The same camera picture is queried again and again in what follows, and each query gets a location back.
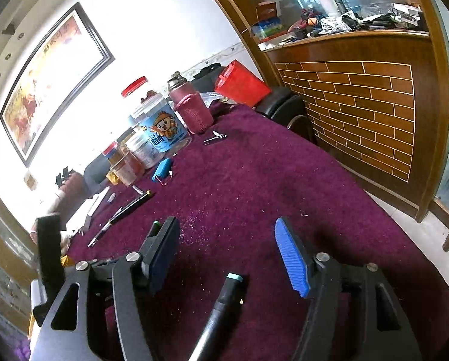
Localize wooden counter brick pattern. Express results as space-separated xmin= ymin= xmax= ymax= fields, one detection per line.
xmin=194 ymin=0 xmax=449 ymax=223

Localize maroon thermos knitted sleeve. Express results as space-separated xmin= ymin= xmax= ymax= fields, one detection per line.
xmin=167 ymin=71 xmax=214 ymax=135

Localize black leather sofa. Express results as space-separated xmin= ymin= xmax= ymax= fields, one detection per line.
xmin=192 ymin=64 xmax=317 ymax=143

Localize clear plastic jars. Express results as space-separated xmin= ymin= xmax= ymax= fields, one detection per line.
xmin=111 ymin=150 xmax=146 ymax=187

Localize red plastic bag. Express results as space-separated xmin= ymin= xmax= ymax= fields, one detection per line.
xmin=214 ymin=59 xmax=272 ymax=108

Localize metal nail clipper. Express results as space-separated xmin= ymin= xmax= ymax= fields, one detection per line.
xmin=203 ymin=130 xmax=228 ymax=146

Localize wooden cabinet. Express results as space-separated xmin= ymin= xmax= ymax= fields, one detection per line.
xmin=0 ymin=180 xmax=41 ymax=332

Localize white pink green bottle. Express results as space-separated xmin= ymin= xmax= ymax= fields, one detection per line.
xmin=311 ymin=0 xmax=341 ymax=17

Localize small jar orange lid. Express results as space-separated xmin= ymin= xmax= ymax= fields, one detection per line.
xmin=102 ymin=141 xmax=120 ymax=166

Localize blue battery pack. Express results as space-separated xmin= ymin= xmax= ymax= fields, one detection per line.
xmin=151 ymin=158 xmax=175 ymax=184

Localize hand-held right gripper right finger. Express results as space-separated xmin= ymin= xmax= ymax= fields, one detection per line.
xmin=274 ymin=216 xmax=423 ymax=361

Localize cardboard box blue bottles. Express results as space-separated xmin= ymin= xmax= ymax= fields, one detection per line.
xmin=249 ymin=1 xmax=285 ymax=42

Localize framed wall painting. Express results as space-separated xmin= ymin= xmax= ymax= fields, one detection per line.
xmin=0 ymin=2 xmax=116 ymax=168

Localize black yellow screwdriver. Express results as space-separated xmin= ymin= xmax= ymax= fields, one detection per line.
xmin=109 ymin=191 xmax=152 ymax=226

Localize clear jar blue label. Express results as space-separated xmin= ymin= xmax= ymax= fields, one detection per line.
xmin=121 ymin=76 xmax=193 ymax=156

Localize white paper sheets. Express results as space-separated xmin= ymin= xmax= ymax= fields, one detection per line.
xmin=85 ymin=185 xmax=111 ymax=218

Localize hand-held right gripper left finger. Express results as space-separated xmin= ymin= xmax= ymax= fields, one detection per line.
xmin=28 ymin=216 xmax=181 ymax=361

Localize small wall plate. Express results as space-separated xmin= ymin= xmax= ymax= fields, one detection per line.
xmin=23 ymin=171 xmax=39 ymax=192

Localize brown chair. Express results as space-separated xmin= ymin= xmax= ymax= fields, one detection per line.
xmin=53 ymin=173 xmax=88 ymax=219

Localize black silver pen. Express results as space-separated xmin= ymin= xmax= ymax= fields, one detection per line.
xmin=87 ymin=211 xmax=124 ymax=248

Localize black plastic clip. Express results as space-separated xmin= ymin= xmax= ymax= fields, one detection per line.
xmin=55 ymin=167 xmax=75 ymax=186

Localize pile of small tools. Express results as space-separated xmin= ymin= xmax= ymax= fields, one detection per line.
xmin=288 ymin=3 xmax=425 ymax=40

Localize white plastic jar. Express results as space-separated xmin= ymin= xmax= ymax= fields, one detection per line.
xmin=127 ymin=130 xmax=161 ymax=168

